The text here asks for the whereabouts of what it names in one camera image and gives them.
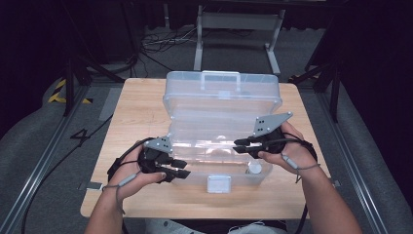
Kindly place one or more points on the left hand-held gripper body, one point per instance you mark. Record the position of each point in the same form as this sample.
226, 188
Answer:
156, 159

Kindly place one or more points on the white metal desk frame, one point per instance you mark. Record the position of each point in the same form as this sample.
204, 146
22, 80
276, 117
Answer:
238, 21

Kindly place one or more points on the yellow black floor tape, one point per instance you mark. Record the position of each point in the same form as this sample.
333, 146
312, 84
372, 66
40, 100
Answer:
55, 96

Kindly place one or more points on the black metal stand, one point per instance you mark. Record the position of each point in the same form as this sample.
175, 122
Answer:
68, 87
334, 84

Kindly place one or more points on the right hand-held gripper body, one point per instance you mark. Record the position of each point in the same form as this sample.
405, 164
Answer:
271, 141

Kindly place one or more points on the grey tape piece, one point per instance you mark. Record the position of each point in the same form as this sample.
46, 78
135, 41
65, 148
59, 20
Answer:
92, 186

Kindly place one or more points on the small white bottle green label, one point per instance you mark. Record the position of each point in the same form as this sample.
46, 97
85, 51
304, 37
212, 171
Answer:
255, 168

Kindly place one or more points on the clear plastic storage box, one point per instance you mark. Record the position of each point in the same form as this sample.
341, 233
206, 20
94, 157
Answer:
220, 107

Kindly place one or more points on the person's left hand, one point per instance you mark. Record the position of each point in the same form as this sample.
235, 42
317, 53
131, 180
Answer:
126, 172

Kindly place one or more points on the person's light clothing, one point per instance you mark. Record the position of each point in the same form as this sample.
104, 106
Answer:
253, 227

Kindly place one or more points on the aluminium floor rail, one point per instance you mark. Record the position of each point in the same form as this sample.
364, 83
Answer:
39, 169
350, 162

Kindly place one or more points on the person's right hand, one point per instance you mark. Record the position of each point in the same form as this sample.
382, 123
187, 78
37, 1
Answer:
298, 156

